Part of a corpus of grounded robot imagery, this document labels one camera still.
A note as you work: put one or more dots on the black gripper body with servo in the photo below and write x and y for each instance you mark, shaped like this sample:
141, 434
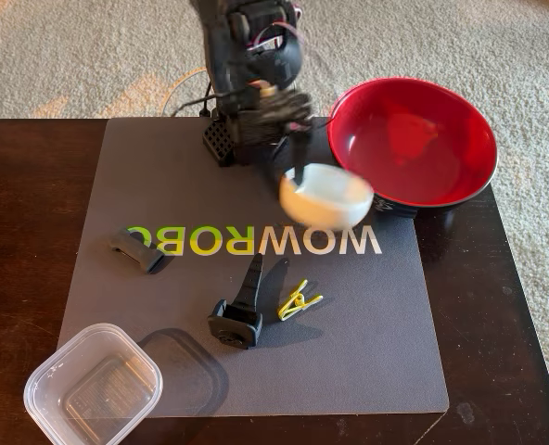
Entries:
274, 121

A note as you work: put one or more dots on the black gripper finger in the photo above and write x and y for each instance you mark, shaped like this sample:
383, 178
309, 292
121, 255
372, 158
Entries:
301, 157
281, 160

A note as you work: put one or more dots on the black printed gripper jaw part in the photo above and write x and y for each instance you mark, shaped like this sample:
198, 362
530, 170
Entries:
237, 324

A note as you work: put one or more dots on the clear plastic square container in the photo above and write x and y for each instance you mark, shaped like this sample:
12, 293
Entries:
47, 398

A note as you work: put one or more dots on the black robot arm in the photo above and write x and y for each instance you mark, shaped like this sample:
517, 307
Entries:
223, 46

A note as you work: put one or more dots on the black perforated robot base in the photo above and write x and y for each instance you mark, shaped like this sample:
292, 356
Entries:
219, 139

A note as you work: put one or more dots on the red bowl with black outside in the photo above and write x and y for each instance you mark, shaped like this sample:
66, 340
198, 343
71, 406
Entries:
418, 148

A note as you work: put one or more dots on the grey mat with WOWROBO print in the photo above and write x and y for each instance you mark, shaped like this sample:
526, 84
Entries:
302, 347

